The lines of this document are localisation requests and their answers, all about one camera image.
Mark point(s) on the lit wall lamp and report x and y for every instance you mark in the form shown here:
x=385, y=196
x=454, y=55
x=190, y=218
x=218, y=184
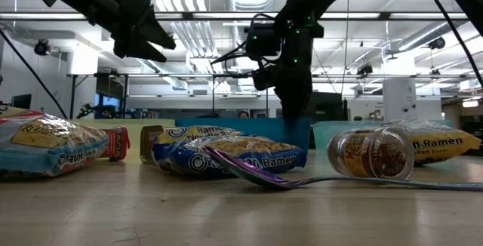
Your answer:
x=470, y=103

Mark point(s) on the iridescent purple spoon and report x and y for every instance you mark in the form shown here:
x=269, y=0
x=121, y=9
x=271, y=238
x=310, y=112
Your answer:
x=260, y=178

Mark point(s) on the blue plastic bin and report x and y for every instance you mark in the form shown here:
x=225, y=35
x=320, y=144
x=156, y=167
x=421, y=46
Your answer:
x=264, y=129

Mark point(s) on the light blue ramen packet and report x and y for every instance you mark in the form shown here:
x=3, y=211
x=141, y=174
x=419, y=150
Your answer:
x=49, y=144

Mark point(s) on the teal plastic bin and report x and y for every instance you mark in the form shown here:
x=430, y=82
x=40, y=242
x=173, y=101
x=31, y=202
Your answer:
x=320, y=136

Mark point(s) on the yellow plastic bin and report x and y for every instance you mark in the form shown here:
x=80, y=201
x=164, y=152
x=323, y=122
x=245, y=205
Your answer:
x=124, y=122

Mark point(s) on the clear glass spice jar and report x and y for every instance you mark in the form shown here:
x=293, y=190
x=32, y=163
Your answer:
x=370, y=153

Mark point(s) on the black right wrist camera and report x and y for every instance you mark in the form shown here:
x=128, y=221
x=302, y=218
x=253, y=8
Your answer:
x=262, y=40

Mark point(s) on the red lidded paprika tin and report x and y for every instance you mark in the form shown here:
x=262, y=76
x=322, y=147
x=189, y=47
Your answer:
x=117, y=144
x=148, y=144

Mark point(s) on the white pillar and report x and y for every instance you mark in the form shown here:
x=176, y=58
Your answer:
x=400, y=99

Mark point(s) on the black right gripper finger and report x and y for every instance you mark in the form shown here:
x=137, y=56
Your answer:
x=296, y=106

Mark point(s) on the yellow chicken ramen packet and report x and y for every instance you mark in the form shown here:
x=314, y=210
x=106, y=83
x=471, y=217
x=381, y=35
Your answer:
x=441, y=144

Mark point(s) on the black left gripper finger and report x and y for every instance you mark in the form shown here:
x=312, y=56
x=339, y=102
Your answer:
x=143, y=51
x=156, y=31

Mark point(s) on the person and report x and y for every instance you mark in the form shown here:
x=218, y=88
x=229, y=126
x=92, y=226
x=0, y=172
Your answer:
x=243, y=114

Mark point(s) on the black computer monitor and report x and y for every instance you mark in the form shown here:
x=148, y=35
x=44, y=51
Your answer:
x=328, y=106

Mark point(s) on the blue lit screen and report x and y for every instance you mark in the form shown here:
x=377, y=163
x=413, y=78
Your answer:
x=113, y=100

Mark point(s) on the black background table frame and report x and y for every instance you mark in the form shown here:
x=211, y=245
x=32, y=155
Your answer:
x=188, y=75

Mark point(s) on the small black monitor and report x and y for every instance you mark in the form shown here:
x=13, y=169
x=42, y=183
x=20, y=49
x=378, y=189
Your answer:
x=22, y=104

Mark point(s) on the blue soy sauce ramen packet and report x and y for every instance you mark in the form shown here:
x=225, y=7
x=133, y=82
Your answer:
x=181, y=155

